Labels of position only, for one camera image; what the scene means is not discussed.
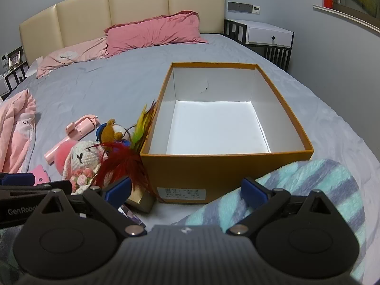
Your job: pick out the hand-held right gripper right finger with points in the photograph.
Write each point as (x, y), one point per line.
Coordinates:
(252, 192)

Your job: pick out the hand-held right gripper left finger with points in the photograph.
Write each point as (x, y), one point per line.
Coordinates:
(118, 189)

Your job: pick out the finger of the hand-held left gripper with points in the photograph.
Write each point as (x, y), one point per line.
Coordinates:
(56, 185)
(17, 179)

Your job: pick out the pink card holder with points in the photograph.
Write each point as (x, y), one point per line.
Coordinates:
(40, 173)

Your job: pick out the red feather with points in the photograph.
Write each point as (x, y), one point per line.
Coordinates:
(124, 163)

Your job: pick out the gold box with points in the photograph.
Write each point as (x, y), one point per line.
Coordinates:
(142, 202)

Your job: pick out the dark photo box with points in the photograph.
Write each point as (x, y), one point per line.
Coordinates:
(132, 215)

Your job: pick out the pink pompom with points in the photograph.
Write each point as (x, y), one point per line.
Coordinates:
(63, 156)

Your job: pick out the white crochet bunny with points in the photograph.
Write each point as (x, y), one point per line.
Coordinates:
(83, 156)

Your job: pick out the brown bear plush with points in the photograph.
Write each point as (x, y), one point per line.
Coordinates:
(111, 130)

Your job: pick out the pink selfie stick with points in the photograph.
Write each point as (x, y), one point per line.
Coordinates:
(80, 124)

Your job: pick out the green yellow feather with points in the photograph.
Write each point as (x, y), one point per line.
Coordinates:
(141, 127)

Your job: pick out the orange cardboard box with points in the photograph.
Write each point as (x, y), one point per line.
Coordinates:
(184, 178)

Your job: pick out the pink quilt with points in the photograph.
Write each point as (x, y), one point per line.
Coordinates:
(14, 130)

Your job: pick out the white cloth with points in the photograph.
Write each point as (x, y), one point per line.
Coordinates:
(33, 66)

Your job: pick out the light pink pillow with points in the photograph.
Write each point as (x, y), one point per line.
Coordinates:
(71, 55)

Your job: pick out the dark pink pillow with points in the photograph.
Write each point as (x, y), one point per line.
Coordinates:
(148, 35)

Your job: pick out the white black-framed nightstand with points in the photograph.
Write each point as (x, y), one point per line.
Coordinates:
(267, 34)

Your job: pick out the beige padded headboard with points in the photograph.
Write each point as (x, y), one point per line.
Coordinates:
(133, 3)

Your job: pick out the red cup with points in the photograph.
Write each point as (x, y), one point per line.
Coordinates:
(328, 3)

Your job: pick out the photo frame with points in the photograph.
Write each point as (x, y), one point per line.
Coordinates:
(14, 59)

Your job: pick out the white wall thermostat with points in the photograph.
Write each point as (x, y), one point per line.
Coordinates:
(256, 9)

